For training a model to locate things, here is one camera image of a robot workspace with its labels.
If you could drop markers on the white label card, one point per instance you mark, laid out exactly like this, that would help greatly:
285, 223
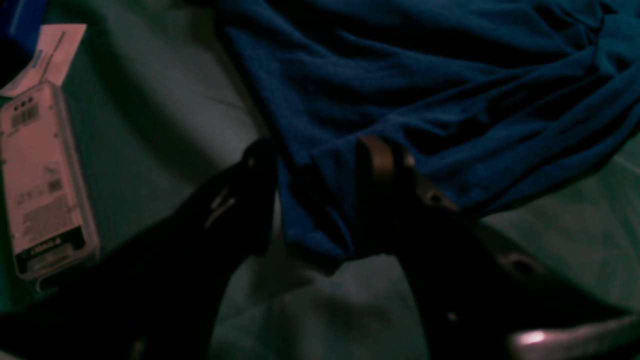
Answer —
55, 50

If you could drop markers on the packaged tool blister pack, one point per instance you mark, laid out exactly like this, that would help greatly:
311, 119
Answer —
51, 221

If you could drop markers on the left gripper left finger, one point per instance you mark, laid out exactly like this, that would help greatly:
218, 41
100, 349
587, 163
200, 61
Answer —
157, 297

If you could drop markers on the light blue table cloth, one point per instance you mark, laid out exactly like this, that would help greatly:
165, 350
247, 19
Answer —
158, 108

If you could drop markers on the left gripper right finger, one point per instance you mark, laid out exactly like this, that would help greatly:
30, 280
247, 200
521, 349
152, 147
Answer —
480, 295

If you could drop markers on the dark blue t-shirt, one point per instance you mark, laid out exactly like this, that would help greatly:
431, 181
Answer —
498, 101

